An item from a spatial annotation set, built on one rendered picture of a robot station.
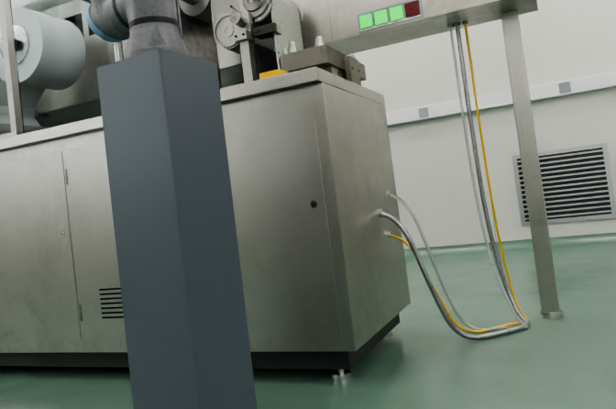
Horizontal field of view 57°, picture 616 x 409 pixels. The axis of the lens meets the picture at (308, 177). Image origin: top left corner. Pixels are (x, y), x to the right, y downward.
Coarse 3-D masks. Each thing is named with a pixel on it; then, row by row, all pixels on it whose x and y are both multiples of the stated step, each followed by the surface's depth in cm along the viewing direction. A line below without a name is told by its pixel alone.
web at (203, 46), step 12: (216, 0) 209; (228, 0) 217; (276, 0) 200; (180, 12) 212; (216, 12) 209; (228, 12) 216; (288, 12) 208; (180, 24) 212; (192, 24) 219; (204, 24) 227; (300, 24) 217; (192, 36) 218; (204, 36) 226; (192, 48) 217; (204, 48) 225; (216, 48) 233; (228, 48) 203; (216, 60) 232
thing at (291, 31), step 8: (272, 16) 196; (280, 16) 202; (280, 24) 201; (288, 24) 207; (296, 24) 214; (288, 32) 206; (296, 32) 213; (280, 40) 199; (288, 40) 205; (296, 40) 212; (280, 48) 199; (288, 48) 204
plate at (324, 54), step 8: (312, 48) 185; (320, 48) 184; (328, 48) 185; (288, 56) 189; (296, 56) 188; (304, 56) 186; (312, 56) 185; (320, 56) 184; (328, 56) 184; (336, 56) 192; (288, 64) 189; (296, 64) 188; (304, 64) 186; (312, 64) 185; (320, 64) 185; (328, 64) 187; (336, 64) 191; (344, 64) 198; (360, 64) 215; (360, 72) 214
